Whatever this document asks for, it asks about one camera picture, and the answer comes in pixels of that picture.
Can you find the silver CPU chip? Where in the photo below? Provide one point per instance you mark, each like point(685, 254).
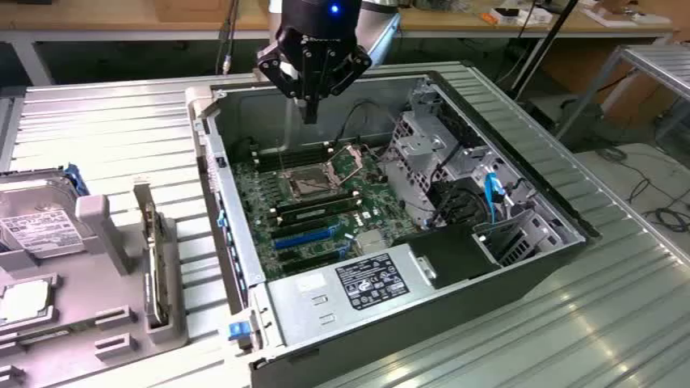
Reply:
point(21, 299)

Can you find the black tripod pole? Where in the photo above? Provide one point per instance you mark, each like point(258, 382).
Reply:
point(542, 44)

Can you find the grey power supply unit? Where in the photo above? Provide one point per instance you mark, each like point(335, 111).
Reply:
point(344, 303)

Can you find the CPU socket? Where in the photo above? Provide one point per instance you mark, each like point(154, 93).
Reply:
point(310, 184)

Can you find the black RAM stick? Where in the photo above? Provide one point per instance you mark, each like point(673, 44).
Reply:
point(318, 205)

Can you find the green motherboard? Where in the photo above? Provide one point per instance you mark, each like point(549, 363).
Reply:
point(318, 226)

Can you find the blue expansion slot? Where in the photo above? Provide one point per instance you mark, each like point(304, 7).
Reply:
point(303, 238)

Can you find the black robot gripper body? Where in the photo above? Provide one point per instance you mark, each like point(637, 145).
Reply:
point(315, 22)

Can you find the black expansion slot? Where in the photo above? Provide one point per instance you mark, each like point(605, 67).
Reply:
point(307, 260)

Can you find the black plastic shroud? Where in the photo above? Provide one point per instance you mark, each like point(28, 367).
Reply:
point(450, 250)

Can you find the metal disk bay cage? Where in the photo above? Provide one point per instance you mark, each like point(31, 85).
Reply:
point(426, 149)

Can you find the silver hard disk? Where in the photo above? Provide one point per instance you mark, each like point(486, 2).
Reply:
point(35, 218)

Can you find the black RAM slot bank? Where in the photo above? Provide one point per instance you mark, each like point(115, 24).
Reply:
point(288, 157)

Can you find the silver chipset heatsink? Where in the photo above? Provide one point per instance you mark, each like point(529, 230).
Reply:
point(371, 242)

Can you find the metal slat side table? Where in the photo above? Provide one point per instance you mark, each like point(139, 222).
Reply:
point(654, 68)

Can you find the graphics card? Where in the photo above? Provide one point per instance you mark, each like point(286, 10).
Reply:
point(154, 250)

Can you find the wooden workbench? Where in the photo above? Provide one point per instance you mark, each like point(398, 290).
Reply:
point(162, 16)

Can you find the blue disk bracket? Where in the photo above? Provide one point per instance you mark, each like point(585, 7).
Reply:
point(75, 182)

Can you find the open grey PC case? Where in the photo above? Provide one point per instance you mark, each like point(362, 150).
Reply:
point(410, 315)

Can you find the metal socket cover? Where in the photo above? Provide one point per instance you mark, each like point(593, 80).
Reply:
point(344, 161)

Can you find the orange and black box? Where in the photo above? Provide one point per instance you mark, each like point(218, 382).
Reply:
point(503, 14)

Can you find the blue case latch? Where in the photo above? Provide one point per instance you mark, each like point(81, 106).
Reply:
point(239, 330)

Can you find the grey parts rack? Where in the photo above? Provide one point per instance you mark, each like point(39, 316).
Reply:
point(91, 299)

